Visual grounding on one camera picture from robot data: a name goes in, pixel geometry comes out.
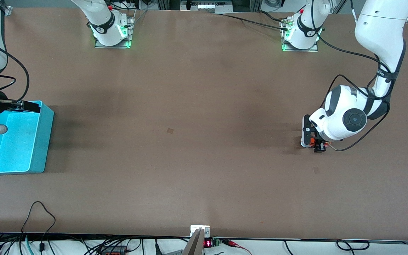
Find orange toy bus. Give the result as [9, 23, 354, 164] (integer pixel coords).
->
[310, 137, 332, 148]

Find blue plastic box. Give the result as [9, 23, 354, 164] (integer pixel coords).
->
[0, 100, 55, 175]

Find black power strip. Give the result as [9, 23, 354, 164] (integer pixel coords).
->
[100, 246, 127, 255]

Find white device on rack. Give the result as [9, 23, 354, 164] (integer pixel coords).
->
[181, 0, 233, 14]

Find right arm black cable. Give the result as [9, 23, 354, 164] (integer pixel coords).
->
[0, 37, 30, 103]

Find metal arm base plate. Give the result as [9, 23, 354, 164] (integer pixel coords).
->
[280, 17, 319, 53]
[94, 10, 136, 49]

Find black coiled cable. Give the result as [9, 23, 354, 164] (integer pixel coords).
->
[336, 239, 370, 251]

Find short black table cable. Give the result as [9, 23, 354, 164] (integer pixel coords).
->
[257, 10, 290, 23]

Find red clip lead wires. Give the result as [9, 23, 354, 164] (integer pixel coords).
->
[221, 239, 253, 255]

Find long black table cable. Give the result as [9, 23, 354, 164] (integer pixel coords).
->
[208, 11, 291, 30]

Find black looped thin cable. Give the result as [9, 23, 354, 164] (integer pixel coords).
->
[21, 201, 56, 253]

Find teal cable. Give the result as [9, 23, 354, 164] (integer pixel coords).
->
[24, 235, 35, 255]

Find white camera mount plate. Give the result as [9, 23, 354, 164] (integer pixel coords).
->
[190, 225, 210, 238]

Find grey camera mount bar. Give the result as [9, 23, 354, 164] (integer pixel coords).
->
[182, 228, 205, 255]

